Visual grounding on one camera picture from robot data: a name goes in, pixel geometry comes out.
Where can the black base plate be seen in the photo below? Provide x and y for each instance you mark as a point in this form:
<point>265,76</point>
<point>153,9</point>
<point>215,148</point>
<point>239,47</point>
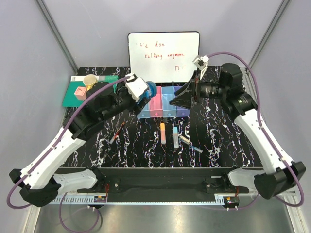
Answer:
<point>165,181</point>

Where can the black marble pattern mat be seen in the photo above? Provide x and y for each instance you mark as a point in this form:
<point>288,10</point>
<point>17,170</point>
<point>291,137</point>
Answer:
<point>138,144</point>

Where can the white slotted cable duct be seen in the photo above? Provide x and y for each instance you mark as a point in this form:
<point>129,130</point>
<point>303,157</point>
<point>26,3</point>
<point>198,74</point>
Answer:
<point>139,199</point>

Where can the pink bin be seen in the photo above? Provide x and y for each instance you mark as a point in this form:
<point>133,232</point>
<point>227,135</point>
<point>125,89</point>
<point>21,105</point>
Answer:
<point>155,104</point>

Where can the red pen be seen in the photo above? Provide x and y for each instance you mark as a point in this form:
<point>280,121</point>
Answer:
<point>116,134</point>

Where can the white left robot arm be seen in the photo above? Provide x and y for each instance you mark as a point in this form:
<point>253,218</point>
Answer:
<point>39,182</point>

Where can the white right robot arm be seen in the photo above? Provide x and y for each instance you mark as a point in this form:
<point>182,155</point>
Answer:
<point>280,171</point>

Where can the light blue bin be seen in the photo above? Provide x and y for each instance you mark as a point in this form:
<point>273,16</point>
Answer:
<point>167,96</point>
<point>144,113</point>

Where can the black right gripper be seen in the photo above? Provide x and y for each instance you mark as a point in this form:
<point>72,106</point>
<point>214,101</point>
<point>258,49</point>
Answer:
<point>191,89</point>

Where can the orange highlighter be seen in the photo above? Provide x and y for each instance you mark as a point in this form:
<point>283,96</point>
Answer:
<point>163,133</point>

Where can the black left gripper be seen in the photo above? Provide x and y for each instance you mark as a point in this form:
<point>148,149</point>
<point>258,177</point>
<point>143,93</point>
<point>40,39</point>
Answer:
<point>137,108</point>

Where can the small whiteboard with red writing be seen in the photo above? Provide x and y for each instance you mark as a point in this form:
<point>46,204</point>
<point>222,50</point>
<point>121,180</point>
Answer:
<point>163,57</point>

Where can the yellow mug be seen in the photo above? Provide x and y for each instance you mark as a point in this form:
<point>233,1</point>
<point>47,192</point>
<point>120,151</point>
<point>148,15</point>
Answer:
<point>89,81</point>

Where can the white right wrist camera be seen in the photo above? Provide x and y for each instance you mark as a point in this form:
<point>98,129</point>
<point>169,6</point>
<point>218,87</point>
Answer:
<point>201,62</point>

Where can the pink cube block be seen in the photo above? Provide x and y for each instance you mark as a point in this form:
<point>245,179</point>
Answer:
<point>80,93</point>

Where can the purple bin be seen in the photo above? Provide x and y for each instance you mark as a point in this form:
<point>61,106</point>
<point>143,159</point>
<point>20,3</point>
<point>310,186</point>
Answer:
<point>180,111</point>

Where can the blue white highlighter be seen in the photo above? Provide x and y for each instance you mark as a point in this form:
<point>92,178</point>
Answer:
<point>175,138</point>

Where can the blue ink bottle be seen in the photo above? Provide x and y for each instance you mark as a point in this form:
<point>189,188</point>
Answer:
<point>152,90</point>

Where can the blue clear pen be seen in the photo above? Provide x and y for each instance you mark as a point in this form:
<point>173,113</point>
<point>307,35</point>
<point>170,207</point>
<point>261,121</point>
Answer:
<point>194,147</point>

